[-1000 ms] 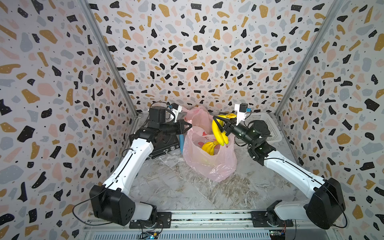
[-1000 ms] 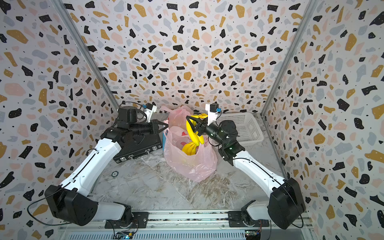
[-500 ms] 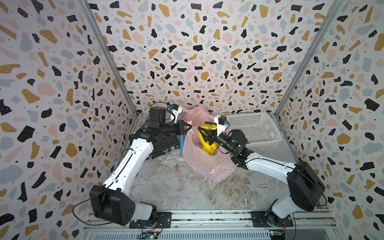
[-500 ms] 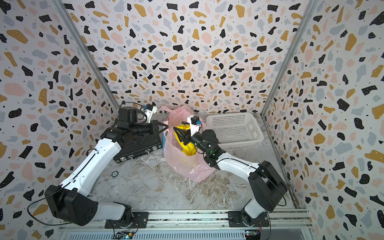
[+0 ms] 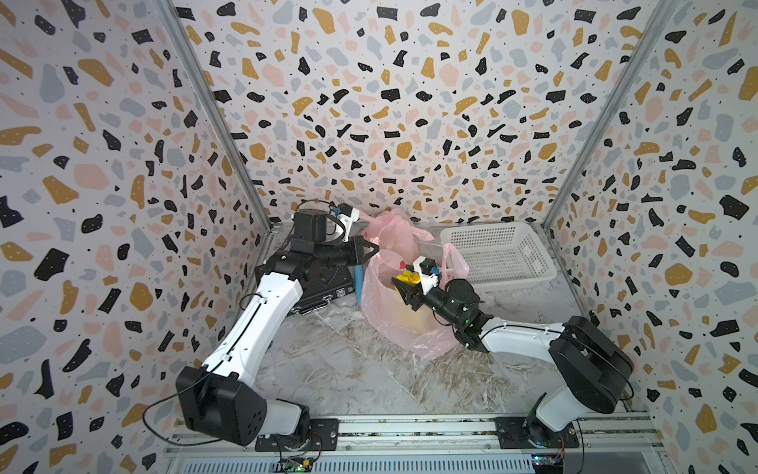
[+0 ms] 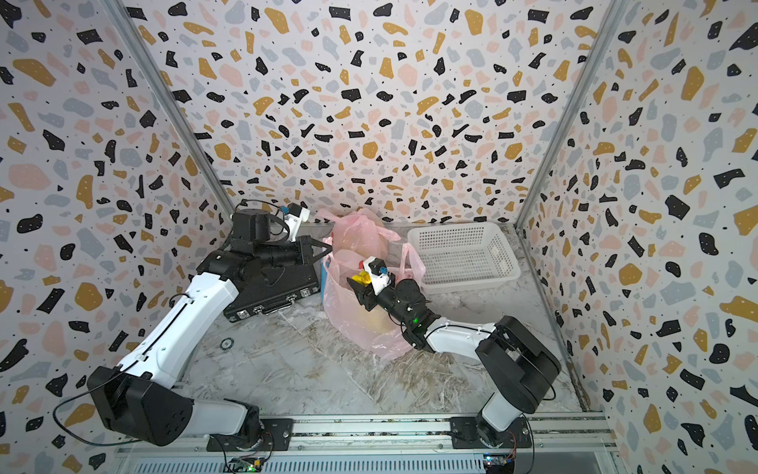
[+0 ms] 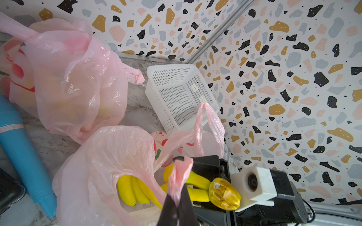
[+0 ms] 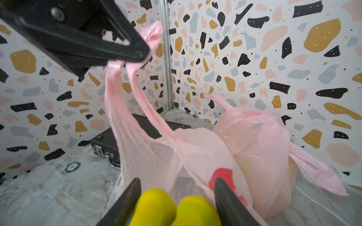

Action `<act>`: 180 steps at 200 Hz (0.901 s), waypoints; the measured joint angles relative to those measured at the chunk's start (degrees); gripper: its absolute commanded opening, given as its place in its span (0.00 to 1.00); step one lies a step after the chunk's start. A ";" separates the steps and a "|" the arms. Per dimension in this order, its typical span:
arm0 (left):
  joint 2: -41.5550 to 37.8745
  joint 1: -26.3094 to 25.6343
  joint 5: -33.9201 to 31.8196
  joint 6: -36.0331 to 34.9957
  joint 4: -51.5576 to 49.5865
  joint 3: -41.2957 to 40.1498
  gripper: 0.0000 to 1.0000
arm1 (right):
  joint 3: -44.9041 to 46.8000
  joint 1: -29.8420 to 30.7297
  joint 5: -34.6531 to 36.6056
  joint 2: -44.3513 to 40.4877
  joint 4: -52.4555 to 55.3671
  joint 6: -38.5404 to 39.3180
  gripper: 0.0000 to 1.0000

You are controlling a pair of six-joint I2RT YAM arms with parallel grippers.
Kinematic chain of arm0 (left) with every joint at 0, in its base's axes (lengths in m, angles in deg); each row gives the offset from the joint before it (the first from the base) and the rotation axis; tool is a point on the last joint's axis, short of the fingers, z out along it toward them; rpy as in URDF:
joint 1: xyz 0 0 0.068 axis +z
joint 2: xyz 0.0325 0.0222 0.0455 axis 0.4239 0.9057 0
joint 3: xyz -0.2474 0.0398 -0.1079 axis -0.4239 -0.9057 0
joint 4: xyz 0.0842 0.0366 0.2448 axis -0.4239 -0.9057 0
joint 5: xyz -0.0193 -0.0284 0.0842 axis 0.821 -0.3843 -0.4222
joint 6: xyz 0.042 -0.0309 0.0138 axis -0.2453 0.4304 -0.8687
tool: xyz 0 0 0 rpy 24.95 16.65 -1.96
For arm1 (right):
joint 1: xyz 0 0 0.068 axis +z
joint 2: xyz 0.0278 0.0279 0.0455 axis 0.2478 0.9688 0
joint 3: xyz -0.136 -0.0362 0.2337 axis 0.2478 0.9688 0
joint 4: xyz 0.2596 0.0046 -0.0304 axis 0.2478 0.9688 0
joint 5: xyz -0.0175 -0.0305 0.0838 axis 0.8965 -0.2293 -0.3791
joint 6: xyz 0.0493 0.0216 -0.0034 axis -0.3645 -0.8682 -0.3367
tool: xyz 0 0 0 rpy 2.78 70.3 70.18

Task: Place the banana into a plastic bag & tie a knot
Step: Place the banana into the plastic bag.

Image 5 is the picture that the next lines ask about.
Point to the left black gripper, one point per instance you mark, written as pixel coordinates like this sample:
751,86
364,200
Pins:
358,241

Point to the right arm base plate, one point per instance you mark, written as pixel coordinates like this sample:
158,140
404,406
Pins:
521,433

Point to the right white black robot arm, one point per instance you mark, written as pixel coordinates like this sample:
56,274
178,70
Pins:
595,371

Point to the pink plastic bag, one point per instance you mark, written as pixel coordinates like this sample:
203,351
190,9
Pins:
418,332
393,230

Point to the aluminium front rail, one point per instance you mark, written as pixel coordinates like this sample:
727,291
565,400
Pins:
616,443

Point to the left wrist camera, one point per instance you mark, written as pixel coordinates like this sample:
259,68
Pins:
347,216

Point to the white plastic basket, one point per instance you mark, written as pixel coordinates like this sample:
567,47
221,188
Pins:
503,256

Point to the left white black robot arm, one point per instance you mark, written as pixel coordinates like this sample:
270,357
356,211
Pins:
218,399

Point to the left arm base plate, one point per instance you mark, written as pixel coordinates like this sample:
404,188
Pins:
320,434

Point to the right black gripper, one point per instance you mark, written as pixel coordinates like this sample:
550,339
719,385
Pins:
416,294

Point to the black flat case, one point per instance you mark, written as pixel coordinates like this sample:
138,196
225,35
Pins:
330,284

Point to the light blue cylinder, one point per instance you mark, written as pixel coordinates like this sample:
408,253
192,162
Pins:
358,276

